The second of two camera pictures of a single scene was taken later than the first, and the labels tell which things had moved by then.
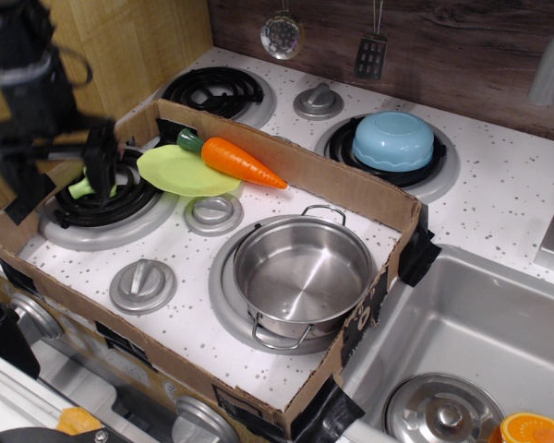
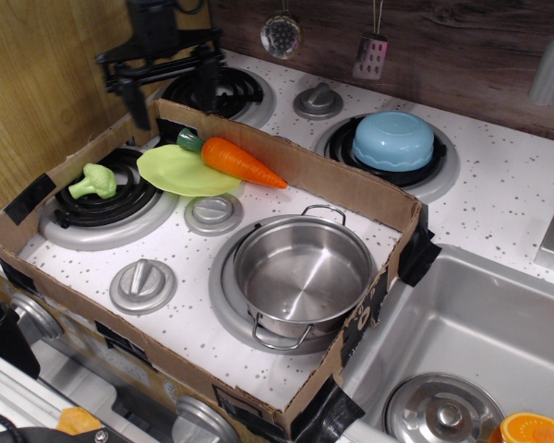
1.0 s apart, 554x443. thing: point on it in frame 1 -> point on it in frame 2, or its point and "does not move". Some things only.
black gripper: x=39 y=121 -> x=160 y=49
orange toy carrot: x=226 y=155 does not move
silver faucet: x=551 y=69 does not move
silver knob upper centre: x=319 y=103 does not move
